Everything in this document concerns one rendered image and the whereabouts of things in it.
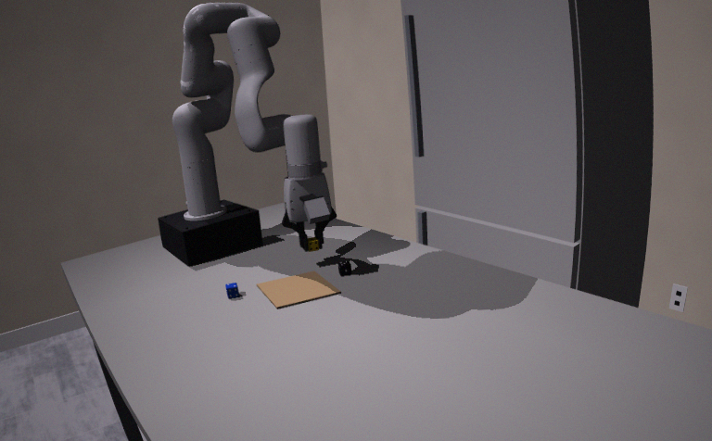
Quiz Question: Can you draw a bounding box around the blue die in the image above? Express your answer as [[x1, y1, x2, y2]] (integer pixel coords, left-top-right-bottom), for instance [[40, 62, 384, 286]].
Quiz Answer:
[[225, 283, 239, 298]]

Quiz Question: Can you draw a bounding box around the yellow die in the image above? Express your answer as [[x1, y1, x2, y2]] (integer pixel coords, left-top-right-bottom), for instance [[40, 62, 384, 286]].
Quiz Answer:
[[308, 237, 319, 252]]

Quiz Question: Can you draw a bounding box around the black die with white pips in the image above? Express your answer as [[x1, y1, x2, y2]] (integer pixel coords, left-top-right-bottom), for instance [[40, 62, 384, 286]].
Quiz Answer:
[[338, 261, 351, 276]]

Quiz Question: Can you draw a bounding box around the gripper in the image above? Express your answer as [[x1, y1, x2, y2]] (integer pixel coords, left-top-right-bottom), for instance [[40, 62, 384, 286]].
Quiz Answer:
[[282, 172, 337, 252]]

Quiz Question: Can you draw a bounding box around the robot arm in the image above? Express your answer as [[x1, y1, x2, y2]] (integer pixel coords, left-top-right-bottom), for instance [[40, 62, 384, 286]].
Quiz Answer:
[[172, 3, 327, 221]]

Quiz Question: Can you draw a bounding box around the tan flat square mat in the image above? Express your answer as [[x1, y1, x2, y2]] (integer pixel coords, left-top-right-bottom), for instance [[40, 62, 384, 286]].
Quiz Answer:
[[257, 271, 341, 309]]

